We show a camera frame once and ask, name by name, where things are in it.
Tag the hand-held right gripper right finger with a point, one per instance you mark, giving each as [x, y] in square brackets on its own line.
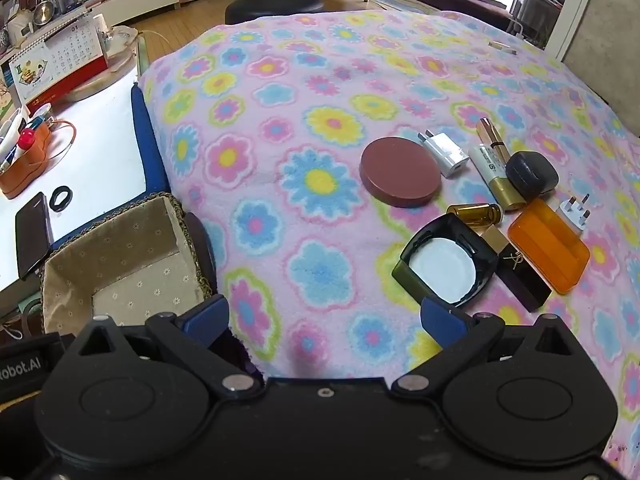
[440, 321]

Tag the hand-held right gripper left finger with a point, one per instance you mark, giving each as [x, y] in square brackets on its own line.
[207, 317]

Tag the beige fabric basket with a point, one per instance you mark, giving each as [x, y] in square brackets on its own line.
[125, 265]

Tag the white plug adapter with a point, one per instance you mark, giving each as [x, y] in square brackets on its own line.
[575, 216]

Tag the black square compact case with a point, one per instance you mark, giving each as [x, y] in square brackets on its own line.
[444, 265]

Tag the black and gold box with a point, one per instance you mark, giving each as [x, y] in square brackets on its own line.
[517, 267]

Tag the small amber glass bottle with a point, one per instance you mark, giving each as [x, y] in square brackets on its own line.
[473, 213]

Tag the black smartphone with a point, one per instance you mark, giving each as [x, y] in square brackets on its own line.
[32, 240]

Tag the orange transparent plastic box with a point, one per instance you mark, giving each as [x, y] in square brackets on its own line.
[549, 245]

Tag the brown round lid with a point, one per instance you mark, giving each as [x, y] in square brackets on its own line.
[400, 172]

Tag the gold and white tube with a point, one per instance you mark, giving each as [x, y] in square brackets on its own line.
[496, 176]

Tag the white USB charger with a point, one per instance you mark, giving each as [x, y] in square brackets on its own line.
[447, 154]

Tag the black oval case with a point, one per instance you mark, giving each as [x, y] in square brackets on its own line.
[531, 175]

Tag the blue padded bed edge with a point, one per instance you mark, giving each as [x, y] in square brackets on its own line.
[148, 140]

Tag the gold lipstick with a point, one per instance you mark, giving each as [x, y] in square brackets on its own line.
[489, 134]

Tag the orange leather pen holder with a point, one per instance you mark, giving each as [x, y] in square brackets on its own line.
[25, 162]

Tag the pink floral fleece blanket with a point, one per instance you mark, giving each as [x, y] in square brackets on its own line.
[300, 110]

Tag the red desk calendar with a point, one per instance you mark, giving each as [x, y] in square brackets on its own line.
[57, 62]

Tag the black round stool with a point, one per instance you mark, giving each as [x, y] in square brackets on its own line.
[275, 7]

